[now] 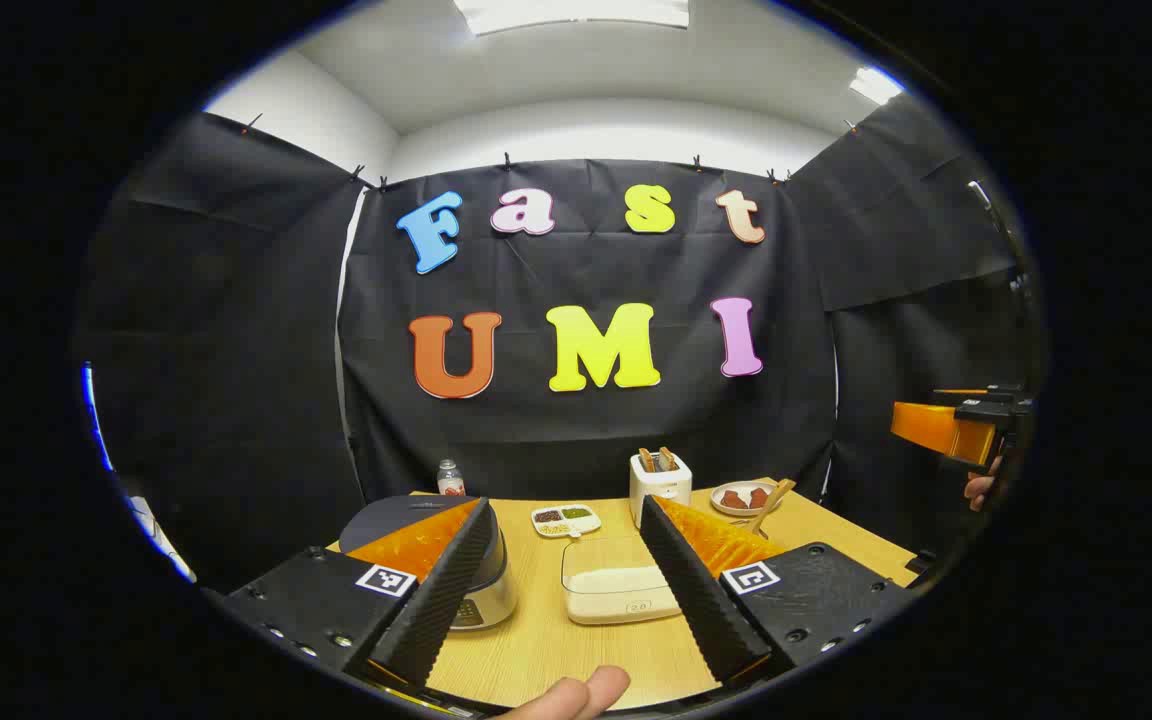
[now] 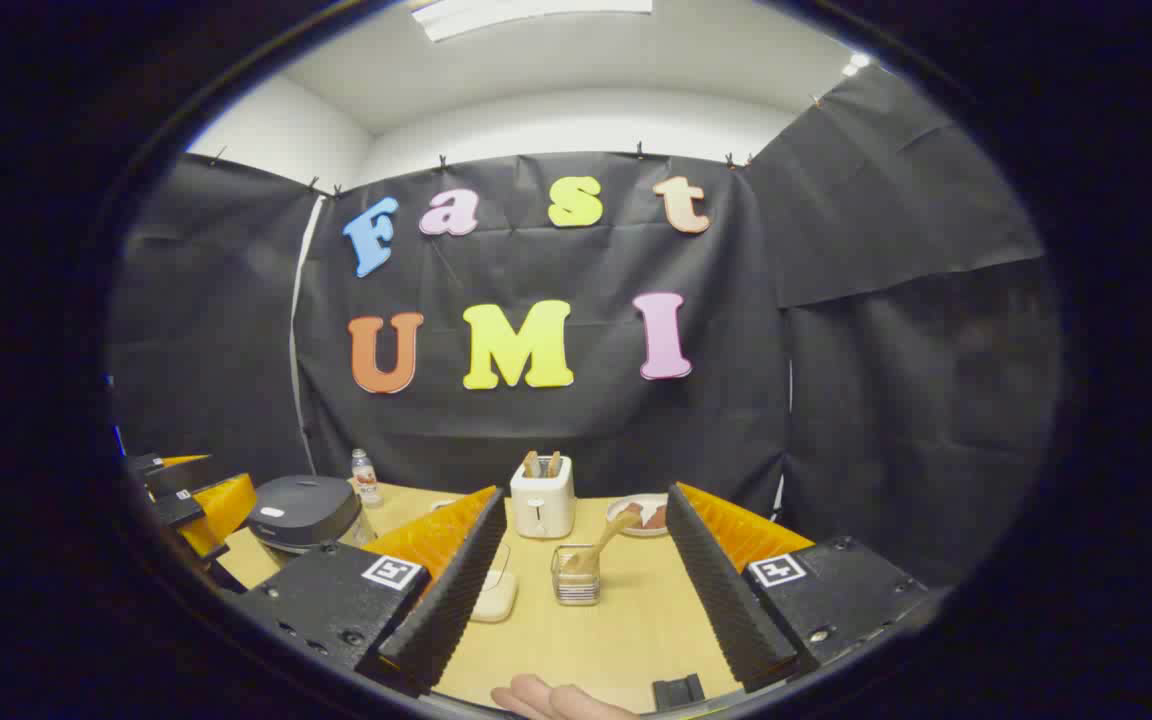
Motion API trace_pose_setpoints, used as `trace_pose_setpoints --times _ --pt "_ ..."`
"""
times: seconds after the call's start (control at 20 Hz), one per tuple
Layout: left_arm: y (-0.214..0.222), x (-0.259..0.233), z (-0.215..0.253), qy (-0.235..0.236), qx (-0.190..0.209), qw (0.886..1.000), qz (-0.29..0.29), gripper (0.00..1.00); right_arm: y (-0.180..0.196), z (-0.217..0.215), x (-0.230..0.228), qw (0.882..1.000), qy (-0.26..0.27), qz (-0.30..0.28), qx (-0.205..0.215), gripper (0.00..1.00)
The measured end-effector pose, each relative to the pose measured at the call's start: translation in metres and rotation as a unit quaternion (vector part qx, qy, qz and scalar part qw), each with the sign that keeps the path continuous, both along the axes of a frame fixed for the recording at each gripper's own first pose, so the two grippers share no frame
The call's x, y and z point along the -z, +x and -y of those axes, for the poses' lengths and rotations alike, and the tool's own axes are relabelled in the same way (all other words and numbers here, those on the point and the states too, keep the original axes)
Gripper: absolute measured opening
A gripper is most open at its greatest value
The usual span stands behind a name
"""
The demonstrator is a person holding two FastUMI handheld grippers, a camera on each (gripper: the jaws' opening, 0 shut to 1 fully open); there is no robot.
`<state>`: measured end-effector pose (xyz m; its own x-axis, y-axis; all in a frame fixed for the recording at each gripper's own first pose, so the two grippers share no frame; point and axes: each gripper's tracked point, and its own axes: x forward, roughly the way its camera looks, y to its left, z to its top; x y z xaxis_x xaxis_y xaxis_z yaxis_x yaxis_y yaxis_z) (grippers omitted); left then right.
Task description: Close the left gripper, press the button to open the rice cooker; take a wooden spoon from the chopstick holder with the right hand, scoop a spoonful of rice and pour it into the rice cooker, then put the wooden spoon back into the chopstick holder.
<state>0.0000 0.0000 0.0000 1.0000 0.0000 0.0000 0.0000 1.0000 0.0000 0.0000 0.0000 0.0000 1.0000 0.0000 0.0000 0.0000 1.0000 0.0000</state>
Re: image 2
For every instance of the dark grey rice cooker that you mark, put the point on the dark grey rice cooker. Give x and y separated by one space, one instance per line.
301 510

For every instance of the plate with food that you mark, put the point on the plate with food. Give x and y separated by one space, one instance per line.
636 518

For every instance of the long ceiling light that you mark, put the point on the long ceiling light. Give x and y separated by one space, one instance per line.
526 15

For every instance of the wooden spoon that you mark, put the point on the wooden spoon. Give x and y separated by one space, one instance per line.
608 535

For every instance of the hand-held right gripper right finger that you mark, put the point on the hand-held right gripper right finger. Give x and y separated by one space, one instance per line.
726 600

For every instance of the small ceiling light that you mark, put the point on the small ceiling light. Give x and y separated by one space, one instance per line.
856 64

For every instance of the black backdrop cloth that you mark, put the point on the black backdrop cloth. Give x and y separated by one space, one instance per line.
556 430

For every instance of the toast slice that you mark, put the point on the toast slice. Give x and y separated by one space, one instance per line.
554 463
532 464

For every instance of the clear box of rice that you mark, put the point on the clear box of rice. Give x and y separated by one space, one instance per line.
494 598

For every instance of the white toaster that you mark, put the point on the white toaster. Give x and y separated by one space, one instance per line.
542 510

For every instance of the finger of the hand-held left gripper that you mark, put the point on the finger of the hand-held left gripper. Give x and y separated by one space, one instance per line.
221 505
151 465

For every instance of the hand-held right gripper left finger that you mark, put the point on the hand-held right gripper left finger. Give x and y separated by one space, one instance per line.
446 600

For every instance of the small plastic bottle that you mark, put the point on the small plastic bottle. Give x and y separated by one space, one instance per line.
366 480

